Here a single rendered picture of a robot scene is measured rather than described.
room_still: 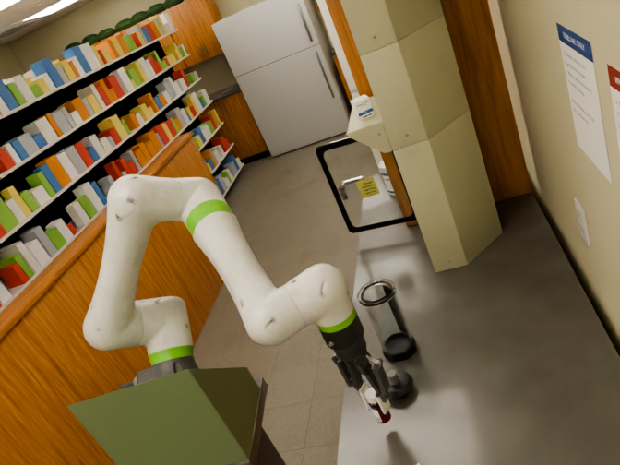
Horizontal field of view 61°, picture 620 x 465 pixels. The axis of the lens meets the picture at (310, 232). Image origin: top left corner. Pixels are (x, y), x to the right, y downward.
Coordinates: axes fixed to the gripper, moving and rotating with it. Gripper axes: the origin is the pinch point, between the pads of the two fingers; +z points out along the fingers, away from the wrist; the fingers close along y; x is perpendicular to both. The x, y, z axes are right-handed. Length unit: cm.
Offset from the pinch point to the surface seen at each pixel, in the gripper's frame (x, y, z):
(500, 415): -10.7, -25.1, 10.6
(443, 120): -75, 1, -39
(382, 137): -62, 14, -42
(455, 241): -67, 5, 0
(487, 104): -110, 1, -28
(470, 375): -20.8, -14.4, 10.6
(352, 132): -58, 22, -46
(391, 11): -69, 3, -74
